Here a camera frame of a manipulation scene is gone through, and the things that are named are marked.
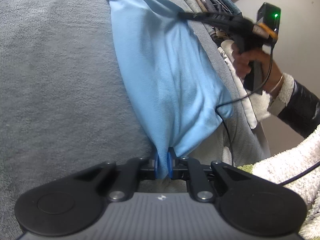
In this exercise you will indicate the person's right forearm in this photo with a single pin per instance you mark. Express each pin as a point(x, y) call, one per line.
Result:
point(300, 105)

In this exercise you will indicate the grey bed cover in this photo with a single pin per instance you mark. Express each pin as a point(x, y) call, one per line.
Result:
point(50, 80)

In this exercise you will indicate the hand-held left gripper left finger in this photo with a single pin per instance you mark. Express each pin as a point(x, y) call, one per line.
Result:
point(156, 165)

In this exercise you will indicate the person's white fluffy robe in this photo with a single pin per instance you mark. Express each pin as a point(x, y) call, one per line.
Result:
point(287, 162)

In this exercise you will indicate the green shaggy rug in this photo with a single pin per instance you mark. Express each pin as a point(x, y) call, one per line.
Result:
point(245, 168)

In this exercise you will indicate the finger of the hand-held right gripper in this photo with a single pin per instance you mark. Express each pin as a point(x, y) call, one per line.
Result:
point(197, 16)

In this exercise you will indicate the gold bangle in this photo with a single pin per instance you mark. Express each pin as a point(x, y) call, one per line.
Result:
point(277, 85)

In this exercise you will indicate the person's right hand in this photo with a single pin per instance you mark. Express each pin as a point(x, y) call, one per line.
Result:
point(241, 62)

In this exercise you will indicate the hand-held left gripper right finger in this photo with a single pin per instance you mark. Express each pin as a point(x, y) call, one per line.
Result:
point(170, 165)

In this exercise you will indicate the light blue t-shirt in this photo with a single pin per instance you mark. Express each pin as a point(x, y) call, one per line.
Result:
point(162, 80)

